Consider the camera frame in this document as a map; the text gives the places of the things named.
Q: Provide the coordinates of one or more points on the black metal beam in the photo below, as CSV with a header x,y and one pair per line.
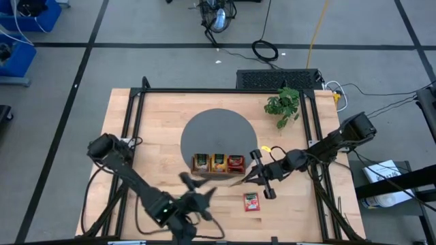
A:
x,y
391,185

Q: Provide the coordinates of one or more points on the green plant white pot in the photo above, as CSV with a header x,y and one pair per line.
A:
x,y
282,103

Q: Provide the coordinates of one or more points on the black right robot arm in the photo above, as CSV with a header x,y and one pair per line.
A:
x,y
327,144

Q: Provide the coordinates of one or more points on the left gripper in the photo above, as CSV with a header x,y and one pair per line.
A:
x,y
195,203

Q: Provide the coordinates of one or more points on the black chair base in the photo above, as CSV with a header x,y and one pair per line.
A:
x,y
5,114

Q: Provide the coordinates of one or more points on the beige cinnamon tea packet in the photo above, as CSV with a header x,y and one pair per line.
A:
x,y
201,162

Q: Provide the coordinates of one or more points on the wooden tea box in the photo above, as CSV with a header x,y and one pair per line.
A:
x,y
218,174

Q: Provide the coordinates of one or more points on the white booklet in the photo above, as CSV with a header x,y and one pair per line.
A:
x,y
378,171

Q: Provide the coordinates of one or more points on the yellow plug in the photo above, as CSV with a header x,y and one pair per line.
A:
x,y
336,98

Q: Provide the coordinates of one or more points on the grey side table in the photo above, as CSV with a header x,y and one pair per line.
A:
x,y
356,166

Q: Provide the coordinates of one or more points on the grey round placemat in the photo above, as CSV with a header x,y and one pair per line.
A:
x,y
218,132

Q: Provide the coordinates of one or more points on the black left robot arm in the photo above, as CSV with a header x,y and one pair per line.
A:
x,y
136,180

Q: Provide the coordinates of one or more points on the black floor fan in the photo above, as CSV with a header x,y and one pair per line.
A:
x,y
219,18

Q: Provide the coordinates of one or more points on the black table frame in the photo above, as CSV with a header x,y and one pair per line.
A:
x,y
218,90

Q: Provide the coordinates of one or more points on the orange mango tea packet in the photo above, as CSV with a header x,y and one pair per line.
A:
x,y
219,163

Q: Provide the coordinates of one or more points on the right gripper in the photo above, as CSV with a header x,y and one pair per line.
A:
x,y
270,171

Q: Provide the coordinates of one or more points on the grey metal foot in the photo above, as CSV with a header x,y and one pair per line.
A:
x,y
15,81

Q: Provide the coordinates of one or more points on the white label strip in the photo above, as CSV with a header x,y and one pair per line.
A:
x,y
126,242

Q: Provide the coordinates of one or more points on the yellow tape tag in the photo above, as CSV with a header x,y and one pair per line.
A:
x,y
265,148

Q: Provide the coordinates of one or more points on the blue storage bin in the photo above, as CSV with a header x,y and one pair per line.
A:
x,y
51,18
20,61

